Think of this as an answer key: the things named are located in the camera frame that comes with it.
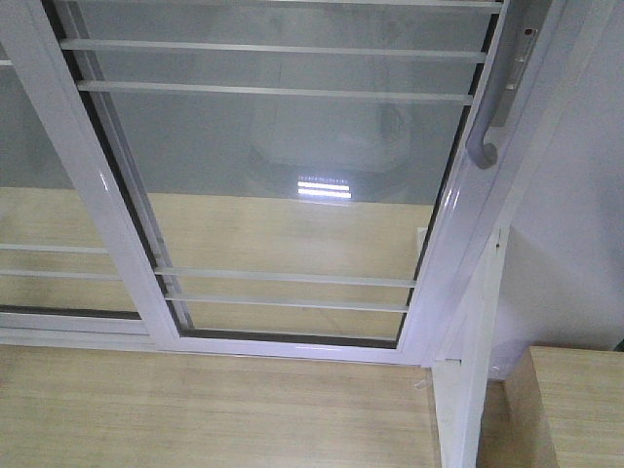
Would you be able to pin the silver door lock plate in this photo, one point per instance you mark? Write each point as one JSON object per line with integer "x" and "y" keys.
{"x": 523, "y": 50}

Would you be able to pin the white fixed glass door panel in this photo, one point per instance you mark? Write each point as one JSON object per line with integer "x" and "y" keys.
{"x": 74, "y": 272}

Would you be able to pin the white sliding glass door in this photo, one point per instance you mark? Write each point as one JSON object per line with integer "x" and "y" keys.
{"x": 320, "y": 102}

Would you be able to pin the white wall panel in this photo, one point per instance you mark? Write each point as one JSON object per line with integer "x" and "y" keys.
{"x": 562, "y": 281}

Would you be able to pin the light wooden box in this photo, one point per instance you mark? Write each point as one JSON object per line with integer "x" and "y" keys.
{"x": 566, "y": 407}

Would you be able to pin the grey metal door handle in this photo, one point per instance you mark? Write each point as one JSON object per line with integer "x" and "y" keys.
{"x": 484, "y": 155}

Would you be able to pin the light wooden floor platform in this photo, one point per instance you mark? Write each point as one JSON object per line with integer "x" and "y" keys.
{"x": 288, "y": 351}

